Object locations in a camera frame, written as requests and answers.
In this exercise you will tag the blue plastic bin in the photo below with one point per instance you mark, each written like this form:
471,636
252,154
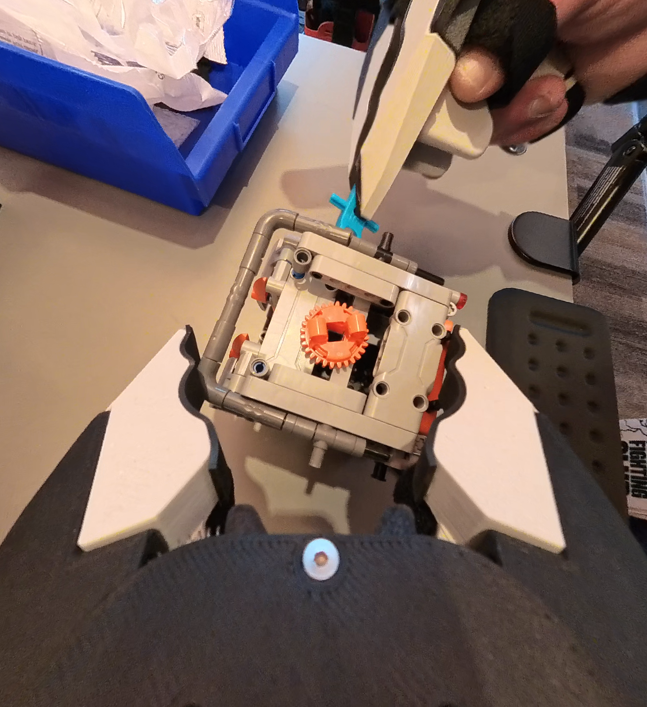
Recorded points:
91,144

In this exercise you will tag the black stand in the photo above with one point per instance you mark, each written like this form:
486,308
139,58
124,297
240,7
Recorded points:
544,243

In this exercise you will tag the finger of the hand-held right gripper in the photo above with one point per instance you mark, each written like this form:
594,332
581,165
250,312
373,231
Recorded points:
406,99

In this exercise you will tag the person's right hand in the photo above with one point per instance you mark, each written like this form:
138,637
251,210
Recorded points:
622,44

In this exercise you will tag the purple cloth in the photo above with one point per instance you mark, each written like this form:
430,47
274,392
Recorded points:
185,138

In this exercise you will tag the teal brick separator tool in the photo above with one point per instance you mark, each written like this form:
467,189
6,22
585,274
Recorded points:
351,210

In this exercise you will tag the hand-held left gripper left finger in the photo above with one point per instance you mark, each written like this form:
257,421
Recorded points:
147,464

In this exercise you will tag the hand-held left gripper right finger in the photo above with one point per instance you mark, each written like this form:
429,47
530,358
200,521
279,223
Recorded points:
489,464

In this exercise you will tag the grey toy brick model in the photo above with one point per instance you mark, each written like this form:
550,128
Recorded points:
406,354

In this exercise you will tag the clear plastic bags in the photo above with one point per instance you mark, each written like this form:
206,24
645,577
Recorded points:
102,39

